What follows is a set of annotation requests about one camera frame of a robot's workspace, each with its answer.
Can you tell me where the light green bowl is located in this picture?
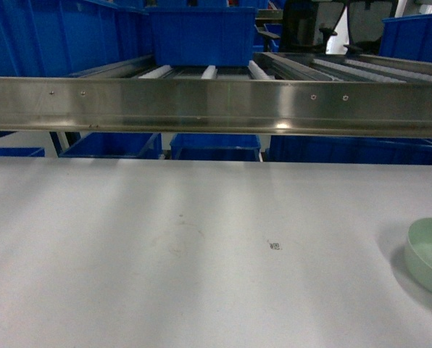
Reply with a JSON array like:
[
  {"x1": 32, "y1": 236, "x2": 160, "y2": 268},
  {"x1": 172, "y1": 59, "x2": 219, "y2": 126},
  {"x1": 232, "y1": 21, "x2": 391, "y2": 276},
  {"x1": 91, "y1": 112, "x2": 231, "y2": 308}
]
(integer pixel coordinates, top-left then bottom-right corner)
[{"x1": 404, "y1": 217, "x2": 432, "y2": 293}]

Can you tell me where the blue bin under shelf middle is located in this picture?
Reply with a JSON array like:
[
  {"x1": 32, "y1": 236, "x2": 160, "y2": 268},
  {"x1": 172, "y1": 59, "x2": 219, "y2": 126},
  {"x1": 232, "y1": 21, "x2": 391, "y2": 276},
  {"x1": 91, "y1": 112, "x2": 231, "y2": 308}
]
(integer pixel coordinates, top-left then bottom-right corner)
[{"x1": 170, "y1": 133, "x2": 261, "y2": 162}]

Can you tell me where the blue bin under shelf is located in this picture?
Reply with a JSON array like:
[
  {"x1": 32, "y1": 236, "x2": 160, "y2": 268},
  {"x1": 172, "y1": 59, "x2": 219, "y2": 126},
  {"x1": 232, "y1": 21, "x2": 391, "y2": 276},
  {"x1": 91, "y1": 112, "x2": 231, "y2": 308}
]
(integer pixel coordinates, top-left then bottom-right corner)
[
  {"x1": 170, "y1": 133, "x2": 261, "y2": 162},
  {"x1": 59, "y1": 133, "x2": 162, "y2": 160},
  {"x1": 267, "y1": 136, "x2": 432, "y2": 165}
]

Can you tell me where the blue bin under shelf right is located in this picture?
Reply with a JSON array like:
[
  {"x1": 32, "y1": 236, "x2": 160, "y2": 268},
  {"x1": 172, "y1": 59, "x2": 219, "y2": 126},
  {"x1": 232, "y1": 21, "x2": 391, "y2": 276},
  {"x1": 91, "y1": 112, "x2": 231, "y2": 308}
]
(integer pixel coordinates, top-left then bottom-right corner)
[{"x1": 267, "y1": 136, "x2": 432, "y2": 165}]

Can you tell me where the stainless steel shelf rack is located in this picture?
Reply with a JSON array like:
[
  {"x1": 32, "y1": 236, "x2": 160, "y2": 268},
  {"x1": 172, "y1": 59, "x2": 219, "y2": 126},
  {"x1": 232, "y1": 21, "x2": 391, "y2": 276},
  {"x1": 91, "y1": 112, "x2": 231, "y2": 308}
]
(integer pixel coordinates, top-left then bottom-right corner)
[{"x1": 0, "y1": 53, "x2": 432, "y2": 138}]

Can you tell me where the blue bin under shelf left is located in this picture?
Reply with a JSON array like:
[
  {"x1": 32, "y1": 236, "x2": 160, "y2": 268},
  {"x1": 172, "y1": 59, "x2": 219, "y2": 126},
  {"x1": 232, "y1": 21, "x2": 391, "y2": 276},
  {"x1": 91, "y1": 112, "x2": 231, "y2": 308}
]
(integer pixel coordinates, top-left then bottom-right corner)
[{"x1": 59, "y1": 133, "x2": 162, "y2": 160}]

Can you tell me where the large blue plastic bin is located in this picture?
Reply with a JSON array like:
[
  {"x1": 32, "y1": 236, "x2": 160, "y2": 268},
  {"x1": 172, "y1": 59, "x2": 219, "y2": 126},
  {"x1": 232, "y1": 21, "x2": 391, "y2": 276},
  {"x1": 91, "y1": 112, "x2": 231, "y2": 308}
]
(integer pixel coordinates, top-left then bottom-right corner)
[{"x1": 148, "y1": 7, "x2": 257, "y2": 67}]

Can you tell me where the blue bin far left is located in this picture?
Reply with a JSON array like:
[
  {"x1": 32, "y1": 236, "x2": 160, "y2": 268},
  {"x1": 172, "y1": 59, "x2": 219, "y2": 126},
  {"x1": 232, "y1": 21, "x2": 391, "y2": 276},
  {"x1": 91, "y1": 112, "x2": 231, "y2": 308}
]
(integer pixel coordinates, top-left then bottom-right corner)
[{"x1": 0, "y1": 1, "x2": 153, "y2": 77}]

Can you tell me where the blue bin upper right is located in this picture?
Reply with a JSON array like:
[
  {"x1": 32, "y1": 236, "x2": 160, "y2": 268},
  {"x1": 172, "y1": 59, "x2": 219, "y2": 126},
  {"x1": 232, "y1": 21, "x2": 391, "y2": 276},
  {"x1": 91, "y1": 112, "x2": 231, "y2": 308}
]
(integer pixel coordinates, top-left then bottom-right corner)
[{"x1": 378, "y1": 14, "x2": 432, "y2": 63}]

